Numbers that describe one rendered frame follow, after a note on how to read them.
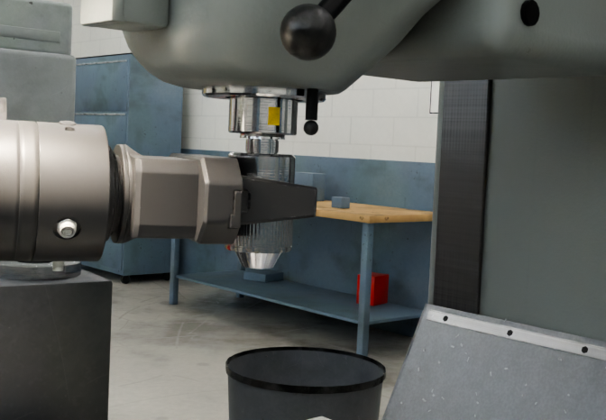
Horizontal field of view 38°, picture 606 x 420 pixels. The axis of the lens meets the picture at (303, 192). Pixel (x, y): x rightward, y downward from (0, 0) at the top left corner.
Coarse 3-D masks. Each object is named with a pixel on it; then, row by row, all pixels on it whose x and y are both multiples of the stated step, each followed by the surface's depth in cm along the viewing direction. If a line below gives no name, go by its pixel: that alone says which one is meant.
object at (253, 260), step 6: (240, 252) 61; (246, 252) 61; (240, 258) 61; (246, 258) 61; (252, 258) 61; (258, 258) 61; (264, 258) 61; (270, 258) 61; (276, 258) 61; (246, 264) 61; (252, 264) 61; (258, 264) 61; (264, 264) 61; (270, 264) 61
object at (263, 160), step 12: (228, 156) 61; (240, 156) 60; (252, 156) 59; (264, 156) 59; (276, 156) 60; (288, 156) 60; (252, 168) 59; (264, 168) 59; (276, 168) 60; (288, 168) 60
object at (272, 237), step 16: (256, 176) 59; (272, 176) 60; (288, 176) 60; (256, 224) 60; (272, 224) 60; (288, 224) 61; (240, 240) 60; (256, 240) 60; (272, 240) 60; (288, 240) 61
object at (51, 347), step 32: (0, 288) 82; (32, 288) 84; (64, 288) 85; (96, 288) 87; (0, 320) 82; (32, 320) 84; (64, 320) 86; (96, 320) 87; (0, 352) 82; (32, 352) 84; (64, 352) 86; (96, 352) 88; (0, 384) 83; (32, 384) 84; (64, 384) 86; (96, 384) 88; (0, 416) 83; (32, 416) 84; (64, 416) 86; (96, 416) 88
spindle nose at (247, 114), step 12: (240, 96) 60; (252, 96) 59; (240, 108) 60; (252, 108) 59; (264, 108) 59; (288, 108) 60; (228, 120) 61; (240, 120) 60; (252, 120) 59; (264, 120) 59; (288, 120) 60; (240, 132) 61; (252, 132) 59; (264, 132) 59; (276, 132) 59; (288, 132) 60
